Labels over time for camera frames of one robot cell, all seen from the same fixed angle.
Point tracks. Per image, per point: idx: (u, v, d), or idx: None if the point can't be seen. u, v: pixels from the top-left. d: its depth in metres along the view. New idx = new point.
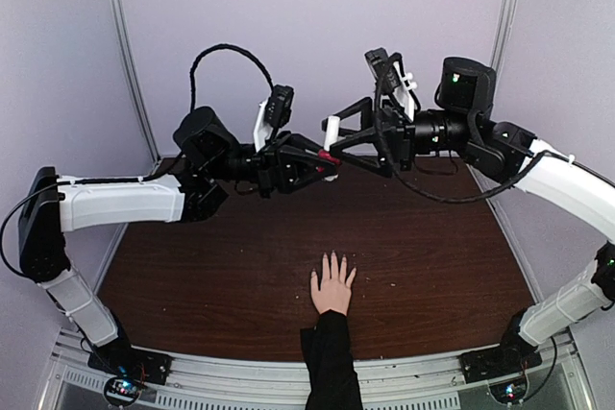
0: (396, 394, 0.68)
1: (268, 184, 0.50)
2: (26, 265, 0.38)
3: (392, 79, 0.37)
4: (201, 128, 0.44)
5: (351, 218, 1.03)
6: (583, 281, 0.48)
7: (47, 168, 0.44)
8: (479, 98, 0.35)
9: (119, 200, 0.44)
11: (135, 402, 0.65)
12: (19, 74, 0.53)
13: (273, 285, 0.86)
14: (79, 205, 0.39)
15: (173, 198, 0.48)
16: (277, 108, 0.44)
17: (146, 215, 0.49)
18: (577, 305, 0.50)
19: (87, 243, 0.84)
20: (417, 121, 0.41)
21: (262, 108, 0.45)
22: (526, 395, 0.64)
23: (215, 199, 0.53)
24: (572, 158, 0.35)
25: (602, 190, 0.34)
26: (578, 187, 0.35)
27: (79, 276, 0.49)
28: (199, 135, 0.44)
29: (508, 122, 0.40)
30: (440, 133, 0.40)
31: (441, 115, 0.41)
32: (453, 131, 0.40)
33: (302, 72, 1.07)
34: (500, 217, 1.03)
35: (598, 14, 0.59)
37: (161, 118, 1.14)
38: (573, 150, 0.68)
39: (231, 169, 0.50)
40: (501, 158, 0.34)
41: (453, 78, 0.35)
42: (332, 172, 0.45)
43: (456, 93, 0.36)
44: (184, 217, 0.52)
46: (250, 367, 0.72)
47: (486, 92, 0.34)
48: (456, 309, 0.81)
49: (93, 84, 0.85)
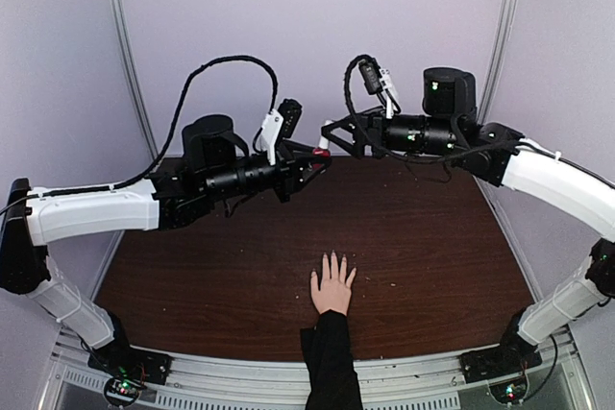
0: (396, 394, 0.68)
1: (286, 189, 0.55)
2: (3, 277, 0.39)
3: (374, 81, 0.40)
4: (214, 131, 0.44)
5: (351, 217, 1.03)
6: (578, 277, 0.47)
7: (21, 180, 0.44)
8: (459, 104, 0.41)
9: (87, 209, 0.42)
11: (135, 402, 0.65)
12: (19, 74, 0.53)
13: (273, 285, 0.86)
14: (45, 219, 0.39)
15: (146, 205, 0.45)
16: (294, 121, 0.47)
17: (123, 224, 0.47)
18: (573, 302, 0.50)
19: (86, 243, 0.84)
20: (397, 124, 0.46)
21: (280, 124, 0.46)
22: (525, 395, 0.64)
23: (198, 205, 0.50)
24: (556, 156, 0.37)
25: (585, 184, 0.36)
26: (561, 182, 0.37)
27: (62, 283, 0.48)
28: (210, 138, 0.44)
29: (498, 123, 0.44)
30: (417, 136, 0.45)
31: (421, 122, 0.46)
32: (430, 135, 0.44)
33: (302, 72, 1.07)
34: (500, 216, 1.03)
35: (598, 14, 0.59)
37: (161, 118, 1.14)
38: (571, 150, 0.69)
39: (234, 180, 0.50)
40: (486, 159, 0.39)
41: (432, 86, 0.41)
42: (328, 165, 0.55)
43: (436, 100, 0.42)
44: (162, 225, 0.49)
46: (250, 367, 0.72)
47: (463, 98, 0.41)
48: (456, 309, 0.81)
49: (93, 84, 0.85)
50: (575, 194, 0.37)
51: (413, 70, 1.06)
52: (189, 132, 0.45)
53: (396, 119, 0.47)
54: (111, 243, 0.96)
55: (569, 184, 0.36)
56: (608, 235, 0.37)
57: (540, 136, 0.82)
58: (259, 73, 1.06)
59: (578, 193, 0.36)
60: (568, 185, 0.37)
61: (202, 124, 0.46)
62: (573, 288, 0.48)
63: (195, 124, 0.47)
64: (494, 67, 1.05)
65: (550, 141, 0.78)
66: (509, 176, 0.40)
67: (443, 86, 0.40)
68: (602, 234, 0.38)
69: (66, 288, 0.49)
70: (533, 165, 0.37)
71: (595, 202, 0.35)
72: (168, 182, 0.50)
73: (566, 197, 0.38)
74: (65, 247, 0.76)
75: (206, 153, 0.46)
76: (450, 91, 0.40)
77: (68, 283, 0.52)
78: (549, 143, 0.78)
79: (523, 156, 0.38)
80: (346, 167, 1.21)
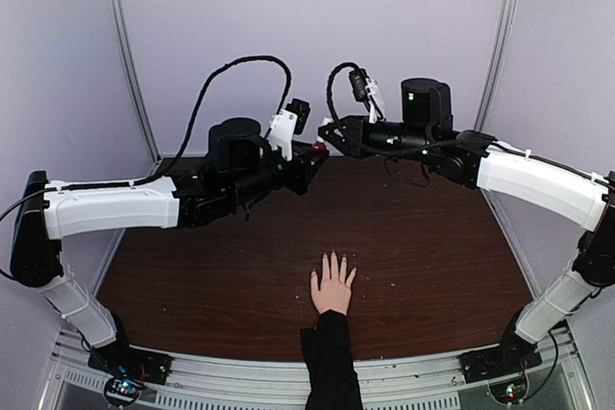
0: (397, 394, 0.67)
1: (303, 180, 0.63)
2: (16, 271, 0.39)
3: (361, 89, 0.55)
4: (243, 133, 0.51)
5: (352, 218, 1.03)
6: (566, 271, 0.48)
7: (39, 174, 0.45)
8: (433, 110, 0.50)
9: (105, 205, 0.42)
11: (135, 402, 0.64)
12: (23, 75, 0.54)
13: (273, 285, 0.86)
14: (61, 212, 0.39)
15: (165, 204, 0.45)
16: (305, 117, 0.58)
17: (140, 221, 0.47)
18: (560, 297, 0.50)
19: (86, 242, 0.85)
20: (379, 131, 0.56)
21: (293, 122, 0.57)
22: (525, 395, 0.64)
23: (216, 205, 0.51)
24: (527, 153, 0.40)
25: (553, 176, 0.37)
26: (529, 177, 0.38)
27: (73, 281, 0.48)
28: (238, 139, 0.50)
29: (472, 131, 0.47)
30: (395, 141, 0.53)
31: (400, 129, 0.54)
32: (406, 141, 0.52)
33: (303, 72, 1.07)
34: (500, 217, 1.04)
35: (598, 14, 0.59)
37: (161, 118, 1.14)
38: (569, 151, 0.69)
39: (259, 180, 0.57)
40: (457, 164, 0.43)
41: (409, 97, 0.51)
42: (326, 156, 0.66)
43: (413, 108, 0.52)
44: (181, 224, 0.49)
46: (249, 367, 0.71)
47: (436, 105, 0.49)
48: (456, 309, 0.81)
49: (92, 84, 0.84)
50: (546, 186, 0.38)
51: (413, 69, 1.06)
52: (216, 134, 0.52)
53: (379, 126, 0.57)
54: (110, 242, 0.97)
55: (537, 178, 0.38)
56: (588, 228, 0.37)
57: (539, 136, 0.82)
58: (260, 74, 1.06)
59: (544, 185, 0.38)
60: (540, 180, 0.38)
61: (231, 126, 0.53)
62: (562, 282, 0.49)
63: (220, 129, 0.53)
64: (493, 68, 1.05)
65: (549, 141, 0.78)
66: (483, 178, 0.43)
67: (418, 97, 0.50)
68: (586, 227, 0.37)
69: (76, 286, 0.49)
70: (499, 162, 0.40)
71: (563, 191, 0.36)
72: (188, 180, 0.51)
73: (536, 190, 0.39)
74: (66, 246, 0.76)
75: (231, 152, 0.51)
76: (424, 101, 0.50)
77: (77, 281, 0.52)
78: (549, 142, 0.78)
79: (491, 156, 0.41)
80: (346, 168, 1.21)
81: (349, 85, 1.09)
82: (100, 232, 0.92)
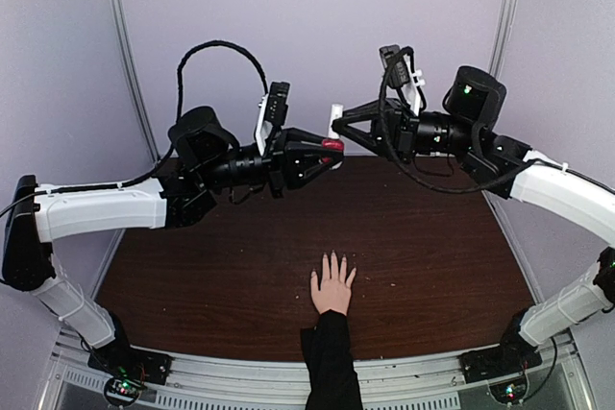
0: (397, 394, 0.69)
1: (275, 183, 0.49)
2: (9, 275, 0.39)
3: (404, 74, 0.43)
4: (197, 127, 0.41)
5: (352, 218, 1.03)
6: (586, 282, 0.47)
7: (29, 178, 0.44)
8: (488, 111, 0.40)
9: (95, 206, 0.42)
11: (135, 402, 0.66)
12: (21, 74, 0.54)
13: (273, 285, 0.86)
14: (52, 215, 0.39)
15: (154, 204, 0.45)
16: (279, 105, 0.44)
17: (130, 222, 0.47)
18: (577, 305, 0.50)
19: (86, 243, 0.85)
20: (423, 122, 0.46)
21: (262, 109, 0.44)
22: (525, 394, 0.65)
23: (204, 204, 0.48)
24: (564, 167, 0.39)
25: (593, 194, 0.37)
26: (570, 193, 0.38)
27: (67, 282, 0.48)
28: (196, 136, 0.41)
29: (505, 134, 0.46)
30: (443, 135, 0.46)
31: (446, 121, 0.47)
32: (455, 133, 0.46)
33: (302, 72, 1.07)
34: (500, 217, 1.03)
35: (598, 16, 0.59)
37: (161, 117, 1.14)
38: (570, 150, 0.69)
39: (226, 172, 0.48)
40: (495, 171, 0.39)
41: (465, 89, 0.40)
42: (341, 157, 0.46)
43: (465, 104, 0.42)
44: (170, 224, 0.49)
46: (250, 367, 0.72)
47: (494, 106, 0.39)
48: (456, 309, 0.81)
49: (93, 84, 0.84)
50: (581, 203, 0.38)
51: None
52: (174, 132, 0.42)
53: (422, 115, 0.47)
54: (110, 242, 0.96)
55: (575, 194, 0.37)
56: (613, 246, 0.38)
57: (540, 135, 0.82)
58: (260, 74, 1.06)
59: (578, 202, 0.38)
60: (576, 196, 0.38)
61: (188, 119, 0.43)
62: (578, 292, 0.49)
63: (178, 124, 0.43)
64: (493, 67, 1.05)
65: (551, 140, 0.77)
66: (517, 188, 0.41)
67: (474, 93, 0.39)
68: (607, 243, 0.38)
69: (70, 287, 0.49)
70: (537, 176, 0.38)
71: (599, 208, 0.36)
72: (174, 181, 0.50)
73: (568, 204, 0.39)
74: (66, 247, 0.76)
75: (195, 149, 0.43)
76: (479, 99, 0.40)
77: (72, 282, 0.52)
78: (550, 141, 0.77)
79: (533, 167, 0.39)
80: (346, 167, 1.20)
81: (349, 85, 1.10)
82: (100, 233, 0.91)
